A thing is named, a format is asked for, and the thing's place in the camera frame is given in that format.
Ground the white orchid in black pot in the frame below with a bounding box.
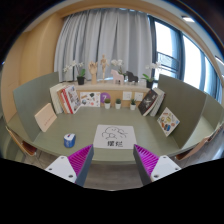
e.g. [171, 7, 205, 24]
[63, 60, 87, 86]
[141, 61, 163, 90]

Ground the wooden chair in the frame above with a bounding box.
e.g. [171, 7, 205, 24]
[4, 125, 39, 158]
[174, 123, 224, 162]

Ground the white wall socket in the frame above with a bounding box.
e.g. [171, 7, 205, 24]
[122, 91, 133, 101]
[133, 92, 144, 102]

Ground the red-spined white book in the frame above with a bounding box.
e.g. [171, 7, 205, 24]
[60, 87, 73, 115]

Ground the pink horse figure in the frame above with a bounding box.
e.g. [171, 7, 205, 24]
[110, 68, 125, 85]

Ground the colourful sticker sheet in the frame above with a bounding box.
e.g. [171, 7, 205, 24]
[156, 106, 181, 138]

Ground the blue and white computer mouse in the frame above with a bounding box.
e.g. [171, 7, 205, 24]
[63, 133, 77, 149]

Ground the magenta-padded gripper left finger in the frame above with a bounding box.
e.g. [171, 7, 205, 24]
[44, 143, 95, 188]

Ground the dark-framed window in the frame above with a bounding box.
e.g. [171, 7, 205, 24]
[148, 14, 224, 104]

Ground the thick white book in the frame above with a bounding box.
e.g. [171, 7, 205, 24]
[49, 83, 66, 115]

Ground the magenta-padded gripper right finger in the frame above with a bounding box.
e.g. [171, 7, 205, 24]
[133, 143, 183, 186]

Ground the wooden artist mannequin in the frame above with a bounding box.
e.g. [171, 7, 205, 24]
[99, 54, 110, 83]

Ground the ceiling light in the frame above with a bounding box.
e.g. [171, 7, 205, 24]
[181, 14, 196, 24]

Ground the white books stack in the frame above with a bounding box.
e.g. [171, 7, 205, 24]
[149, 87, 166, 117]

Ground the photo-cover book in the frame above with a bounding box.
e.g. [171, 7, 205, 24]
[64, 84, 82, 114]

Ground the white orchid behind horses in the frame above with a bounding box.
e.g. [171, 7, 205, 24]
[110, 58, 127, 79]

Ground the wooden hand model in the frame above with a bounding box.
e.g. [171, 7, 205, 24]
[88, 61, 99, 85]

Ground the white doodle-print mouse pad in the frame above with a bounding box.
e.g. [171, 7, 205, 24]
[92, 124, 138, 150]

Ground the black-cover book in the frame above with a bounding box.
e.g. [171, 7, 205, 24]
[137, 89, 159, 117]

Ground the green desk divider panel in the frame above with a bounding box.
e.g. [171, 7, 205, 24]
[156, 73, 208, 149]
[13, 71, 60, 143]

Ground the white card with stickers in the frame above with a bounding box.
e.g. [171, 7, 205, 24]
[79, 91, 102, 108]

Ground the purple round number sign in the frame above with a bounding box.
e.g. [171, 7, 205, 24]
[99, 92, 112, 104]

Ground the beige booklet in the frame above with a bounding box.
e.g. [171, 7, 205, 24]
[34, 102, 58, 133]

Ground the black horse figure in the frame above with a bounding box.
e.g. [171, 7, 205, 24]
[125, 70, 139, 84]

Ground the small plant in white pot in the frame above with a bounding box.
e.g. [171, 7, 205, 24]
[114, 97, 123, 110]
[103, 97, 112, 110]
[129, 98, 137, 111]

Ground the brown-cover book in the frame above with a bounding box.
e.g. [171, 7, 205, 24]
[57, 89, 68, 115]

